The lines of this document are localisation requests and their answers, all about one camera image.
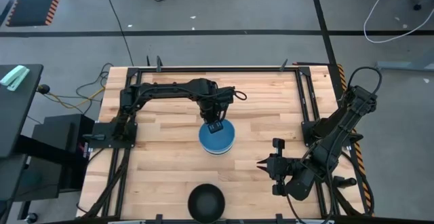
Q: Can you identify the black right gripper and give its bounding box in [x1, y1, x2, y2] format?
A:
[256, 137, 307, 197]

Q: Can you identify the blue bowl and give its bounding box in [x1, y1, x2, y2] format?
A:
[198, 118, 236, 154]

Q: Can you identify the large black bowl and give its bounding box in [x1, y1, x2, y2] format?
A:
[187, 183, 226, 224]

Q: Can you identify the thin black rod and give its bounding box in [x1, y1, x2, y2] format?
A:
[292, 61, 332, 67]

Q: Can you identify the yellow black hazard strip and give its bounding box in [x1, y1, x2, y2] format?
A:
[336, 63, 376, 217]

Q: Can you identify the black equipment cart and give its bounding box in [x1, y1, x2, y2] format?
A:
[15, 113, 96, 201]

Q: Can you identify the gray metal floor bar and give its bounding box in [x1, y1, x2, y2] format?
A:
[375, 45, 434, 72]

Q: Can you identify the black round plug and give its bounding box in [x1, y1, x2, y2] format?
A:
[36, 83, 52, 96]

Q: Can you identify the black side desk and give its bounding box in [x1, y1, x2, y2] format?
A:
[0, 63, 44, 160]

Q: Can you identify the mint green stapler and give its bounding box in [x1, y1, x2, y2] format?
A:
[0, 64, 31, 92]

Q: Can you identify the black orange striped floor mat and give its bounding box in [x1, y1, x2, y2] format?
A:
[5, 0, 67, 28]

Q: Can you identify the black aluminium table frame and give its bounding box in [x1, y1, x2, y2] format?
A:
[79, 66, 366, 224]

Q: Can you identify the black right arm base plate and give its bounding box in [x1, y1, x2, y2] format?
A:
[301, 120, 363, 147]

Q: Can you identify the black cylindrical handle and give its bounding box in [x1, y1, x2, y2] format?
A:
[333, 175, 358, 189]

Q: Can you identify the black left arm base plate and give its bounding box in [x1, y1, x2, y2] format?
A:
[88, 122, 138, 149]

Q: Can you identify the black cable bundle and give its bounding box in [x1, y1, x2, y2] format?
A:
[75, 62, 115, 116]

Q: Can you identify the yellow cable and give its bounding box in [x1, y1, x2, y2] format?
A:
[50, 86, 106, 110]

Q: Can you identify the long black floor cable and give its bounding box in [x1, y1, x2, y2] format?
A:
[100, 0, 136, 67]

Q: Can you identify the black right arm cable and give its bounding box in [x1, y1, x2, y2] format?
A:
[345, 66, 383, 98]

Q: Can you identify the long white floor cable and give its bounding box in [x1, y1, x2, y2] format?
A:
[362, 0, 434, 44]

